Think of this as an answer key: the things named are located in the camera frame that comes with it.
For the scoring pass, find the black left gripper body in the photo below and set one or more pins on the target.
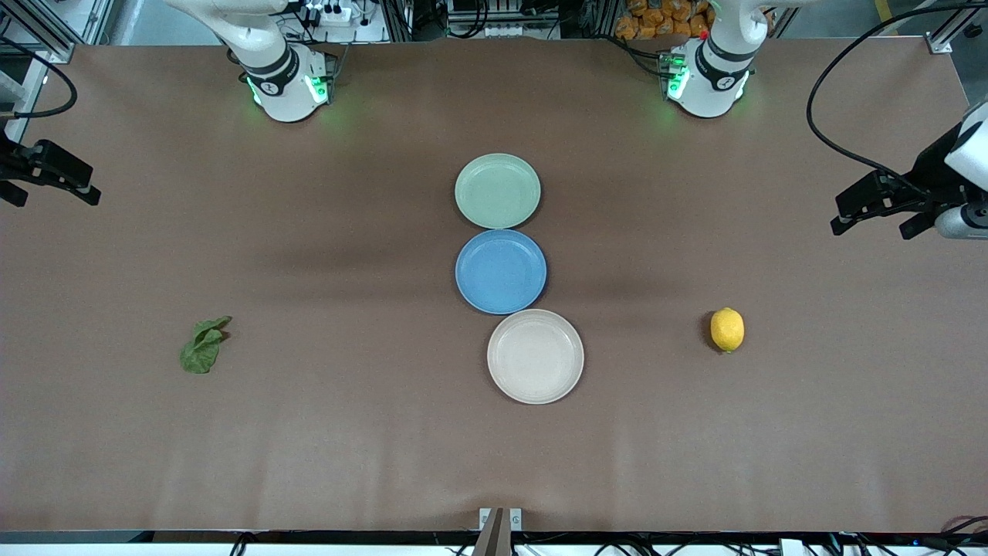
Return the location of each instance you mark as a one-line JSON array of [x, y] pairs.
[[930, 171]]

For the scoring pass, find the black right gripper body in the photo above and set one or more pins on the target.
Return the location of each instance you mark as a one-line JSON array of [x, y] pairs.
[[9, 166]]

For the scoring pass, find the yellow lemon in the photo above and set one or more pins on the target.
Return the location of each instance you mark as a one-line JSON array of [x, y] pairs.
[[727, 330]]

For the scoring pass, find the green lettuce leaf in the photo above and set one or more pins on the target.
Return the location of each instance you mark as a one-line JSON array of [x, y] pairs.
[[201, 351]]

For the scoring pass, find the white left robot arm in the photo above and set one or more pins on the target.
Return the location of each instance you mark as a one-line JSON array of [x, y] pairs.
[[710, 85]]

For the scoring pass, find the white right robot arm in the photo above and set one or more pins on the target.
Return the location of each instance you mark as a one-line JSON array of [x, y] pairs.
[[282, 93]]

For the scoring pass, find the orange toy fruit pile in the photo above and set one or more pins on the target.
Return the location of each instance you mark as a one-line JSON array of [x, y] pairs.
[[648, 19]]

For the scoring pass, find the white power strip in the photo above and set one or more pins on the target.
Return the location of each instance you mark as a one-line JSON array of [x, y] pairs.
[[340, 17]]

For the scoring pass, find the small white box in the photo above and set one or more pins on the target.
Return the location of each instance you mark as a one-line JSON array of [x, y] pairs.
[[793, 547]]

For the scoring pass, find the beige plate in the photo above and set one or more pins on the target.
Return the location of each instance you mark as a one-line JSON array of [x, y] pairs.
[[535, 357]]

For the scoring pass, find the light green plate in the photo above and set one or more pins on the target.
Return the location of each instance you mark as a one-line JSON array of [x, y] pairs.
[[498, 191]]

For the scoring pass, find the blue plate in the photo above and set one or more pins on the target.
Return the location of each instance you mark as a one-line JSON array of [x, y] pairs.
[[500, 272]]

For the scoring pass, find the black equipment rack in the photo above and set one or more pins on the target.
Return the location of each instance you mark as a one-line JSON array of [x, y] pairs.
[[502, 15]]

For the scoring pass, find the aluminium frame profile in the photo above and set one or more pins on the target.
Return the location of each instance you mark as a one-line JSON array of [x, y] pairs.
[[945, 38], [54, 35]]

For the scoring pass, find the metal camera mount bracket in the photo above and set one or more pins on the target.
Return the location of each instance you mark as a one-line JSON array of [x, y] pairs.
[[498, 533]]

